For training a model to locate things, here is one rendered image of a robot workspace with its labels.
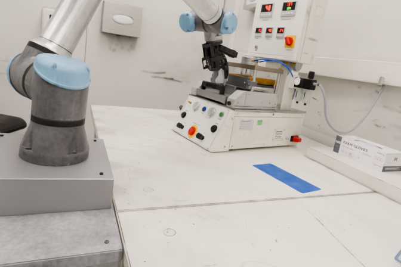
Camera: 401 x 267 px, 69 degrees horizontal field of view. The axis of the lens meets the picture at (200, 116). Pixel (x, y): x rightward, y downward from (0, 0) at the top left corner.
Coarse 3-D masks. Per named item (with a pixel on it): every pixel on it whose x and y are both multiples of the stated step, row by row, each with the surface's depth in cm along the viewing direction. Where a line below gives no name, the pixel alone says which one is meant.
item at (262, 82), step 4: (244, 72) 136; (248, 72) 135; (244, 76) 126; (248, 76) 126; (256, 80) 127; (260, 80) 128; (264, 80) 130; (268, 80) 131; (272, 80) 132; (260, 84) 129; (264, 84) 130; (268, 84) 132; (272, 84) 133; (272, 88) 134
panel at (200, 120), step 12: (192, 96) 139; (192, 108) 134; (216, 108) 122; (228, 108) 117; (180, 120) 137; (192, 120) 131; (204, 120) 125; (216, 120) 119; (180, 132) 133; (204, 132) 121; (216, 132) 116; (204, 144) 118
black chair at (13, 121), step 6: (0, 114) 212; (0, 120) 198; (6, 120) 201; (12, 120) 204; (18, 120) 208; (24, 120) 214; (0, 126) 191; (6, 126) 194; (12, 126) 199; (18, 126) 204; (24, 126) 210; (0, 132) 188; (6, 132) 192
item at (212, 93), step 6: (198, 90) 135; (204, 90) 131; (210, 90) 133; (216, 90) 135; (228, 90) 128; (234, 90) 125; (204, 96) 131; (210, 96) 127; (216, 96) 124; (222, 96) 120; (228, 96) 120; (222, 102) 120
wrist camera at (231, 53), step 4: (220, 48) 122; (224, 48) 124; (228, 48) 125; (224, 52) 125; (228, 52) 125; (232, 52) 127; (236, 52) 128; (228, 56) 130; (232, 56) 128; (236, 56) 129
